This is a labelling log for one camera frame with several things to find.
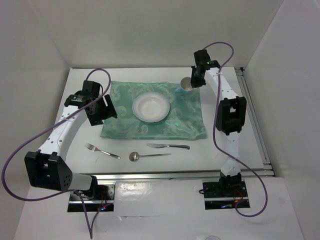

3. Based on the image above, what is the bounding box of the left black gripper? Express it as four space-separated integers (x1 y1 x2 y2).
87 94 117 126

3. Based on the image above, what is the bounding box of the light blue mug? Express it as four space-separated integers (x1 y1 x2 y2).
175 77 193 93

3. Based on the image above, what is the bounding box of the silver fork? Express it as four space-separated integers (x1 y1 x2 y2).
84 143 121 159

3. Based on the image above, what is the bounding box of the white ceramic plate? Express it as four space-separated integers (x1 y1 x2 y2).
132 92 171 123

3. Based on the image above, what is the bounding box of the green satin placemat cloth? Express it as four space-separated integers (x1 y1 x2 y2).
100 81 207 141

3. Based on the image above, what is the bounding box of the silver spoon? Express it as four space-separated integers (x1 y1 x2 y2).
128 151 171 162

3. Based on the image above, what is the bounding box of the silver table knife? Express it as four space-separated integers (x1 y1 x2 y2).
146 143 191 150

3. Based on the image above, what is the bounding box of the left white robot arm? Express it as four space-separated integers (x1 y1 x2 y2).
24 94 117 200

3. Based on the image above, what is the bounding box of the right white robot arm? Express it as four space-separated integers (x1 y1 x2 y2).
190 65 247 196

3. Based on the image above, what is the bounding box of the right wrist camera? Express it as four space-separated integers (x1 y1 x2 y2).
193 49 211 66

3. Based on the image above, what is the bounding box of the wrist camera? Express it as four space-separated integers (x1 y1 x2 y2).
82 80 103 98
193 49 211 66

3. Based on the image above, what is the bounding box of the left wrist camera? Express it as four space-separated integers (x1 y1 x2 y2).
82 80 103 98

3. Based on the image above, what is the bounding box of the aluminium right rail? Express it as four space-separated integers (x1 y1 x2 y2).
234 67 275 178

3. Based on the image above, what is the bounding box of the aluminium rail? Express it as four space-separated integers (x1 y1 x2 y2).
39 169 276 182
234 67 275 178

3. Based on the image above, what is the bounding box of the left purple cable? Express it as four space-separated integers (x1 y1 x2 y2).
1 67 112 240

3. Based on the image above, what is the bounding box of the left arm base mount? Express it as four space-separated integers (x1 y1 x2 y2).
67 182 116 213

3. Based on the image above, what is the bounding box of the aluminium front rail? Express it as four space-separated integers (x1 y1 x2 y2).
39 169 276 182

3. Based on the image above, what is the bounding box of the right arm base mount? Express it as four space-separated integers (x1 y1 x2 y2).
198 181 250 210

